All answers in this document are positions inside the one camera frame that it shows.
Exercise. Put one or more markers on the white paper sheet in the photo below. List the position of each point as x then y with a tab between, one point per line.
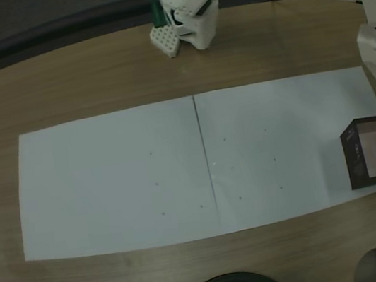
108	182
276	155

